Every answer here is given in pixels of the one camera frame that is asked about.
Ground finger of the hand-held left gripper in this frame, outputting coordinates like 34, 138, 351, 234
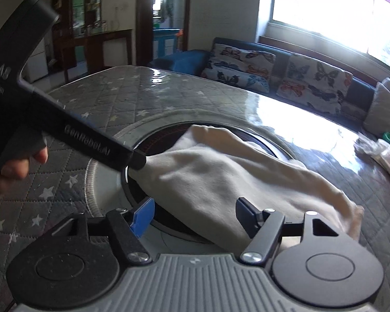
127, 151, 147, 170

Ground pink folded clothes pack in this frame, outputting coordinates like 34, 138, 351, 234
370, 140, 390, 192

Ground person's left hand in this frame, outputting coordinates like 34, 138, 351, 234
0, 145, 50, 202

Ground round black table disc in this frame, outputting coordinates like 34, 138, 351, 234
122, 122, 282, 244

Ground dark wooden cabinet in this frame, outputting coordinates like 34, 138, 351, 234
50, 0, 134, 83

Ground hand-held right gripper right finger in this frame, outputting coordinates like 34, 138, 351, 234
236, 197, 342, 265

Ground blue sofa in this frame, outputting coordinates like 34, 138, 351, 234
148, 37, 379, 122

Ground window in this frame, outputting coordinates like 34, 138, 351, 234
257, 0, 390, 75

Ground grey quilted star table cover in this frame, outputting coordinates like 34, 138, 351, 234
0, 65, 390, 312

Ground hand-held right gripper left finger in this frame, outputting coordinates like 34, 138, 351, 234
50, 197, 157, 265

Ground white appliance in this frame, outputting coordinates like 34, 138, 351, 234
22, 37, 50, 83

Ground blue cabinet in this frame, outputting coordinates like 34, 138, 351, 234
153, 28, 184, 61

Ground cream shirt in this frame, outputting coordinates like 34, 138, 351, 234
135, 124, 365, 254

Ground grey pillow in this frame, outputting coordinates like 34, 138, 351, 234
362, 78, 390, 137

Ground butterfly print cushion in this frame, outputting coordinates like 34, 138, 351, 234
200, 43, 277, 94
276, 52, 354, 116

